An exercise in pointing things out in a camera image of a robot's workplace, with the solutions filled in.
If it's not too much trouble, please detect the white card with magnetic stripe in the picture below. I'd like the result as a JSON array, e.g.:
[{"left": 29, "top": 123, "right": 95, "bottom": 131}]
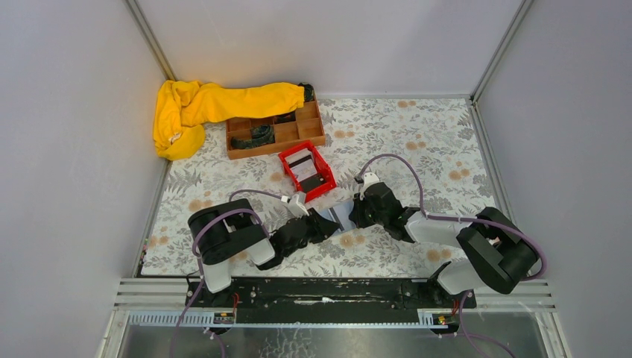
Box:
[{"left": 329, "top": 201, "right": 357, "bottom": 233}]

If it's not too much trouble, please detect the beige card holder wallet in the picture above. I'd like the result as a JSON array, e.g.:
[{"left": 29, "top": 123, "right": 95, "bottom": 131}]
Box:
[{"left": 318, "top": 200, "right": 357, "bottom": 235}]

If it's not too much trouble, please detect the red plastic bin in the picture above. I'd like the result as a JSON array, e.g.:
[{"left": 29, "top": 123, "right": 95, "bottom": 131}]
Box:
[{"left": 278, "top": 141, "right": 337, "bottom": 202}]

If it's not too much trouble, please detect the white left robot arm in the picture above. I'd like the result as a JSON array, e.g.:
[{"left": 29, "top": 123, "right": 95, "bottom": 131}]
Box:
[{"left": 188, "top": 198, "right": 341, "bottom": 293}]

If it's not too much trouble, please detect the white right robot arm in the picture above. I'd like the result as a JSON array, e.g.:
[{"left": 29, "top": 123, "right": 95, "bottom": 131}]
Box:
[{"left": 349, "top": 181, "right": 546, "bottom": 295}]

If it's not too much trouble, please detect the wooden compartment tray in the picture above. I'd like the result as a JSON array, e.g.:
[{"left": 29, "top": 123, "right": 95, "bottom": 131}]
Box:
[{"left": 226, "top": 98, "right": 326, "bottom": 160}]

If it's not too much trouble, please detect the yellow cloth garment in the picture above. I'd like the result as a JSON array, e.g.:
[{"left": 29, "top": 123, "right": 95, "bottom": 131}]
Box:
[{"left": 153, "top": 81, "right": 314, "bottom": 161}]

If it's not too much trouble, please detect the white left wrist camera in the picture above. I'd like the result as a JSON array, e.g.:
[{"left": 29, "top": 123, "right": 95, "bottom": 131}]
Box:
[{"left": 280, "top": 192, "right": 309, "bottom": 218}]

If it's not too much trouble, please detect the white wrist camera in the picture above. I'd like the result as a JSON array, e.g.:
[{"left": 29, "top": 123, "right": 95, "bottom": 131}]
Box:
[
  {"left": 354, "top": 172, "right": 381, "bottom": 200},
  {"left": 280, "top": 192, "right": 309, "bottom": 218}
]

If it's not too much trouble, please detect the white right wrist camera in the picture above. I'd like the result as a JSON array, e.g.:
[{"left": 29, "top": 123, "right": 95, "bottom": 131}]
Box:
[{"left": 354, "top": 172, "right": 381, "bottom": 200}]

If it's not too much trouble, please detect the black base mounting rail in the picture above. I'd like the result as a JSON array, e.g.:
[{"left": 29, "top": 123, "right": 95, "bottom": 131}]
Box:
[{"left": 186, "top": 277, "right": 477, "bottom": 324}]

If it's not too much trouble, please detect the dark strap in tray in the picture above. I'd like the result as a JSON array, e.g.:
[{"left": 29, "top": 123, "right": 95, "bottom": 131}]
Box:
[{"left": 230, "top": 123, "right": 277, "bottom": 151}]

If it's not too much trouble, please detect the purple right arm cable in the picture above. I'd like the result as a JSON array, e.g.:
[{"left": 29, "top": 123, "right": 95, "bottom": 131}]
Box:
[{"left": 353, "top": 153, "right": 548, "bottom": 358}]

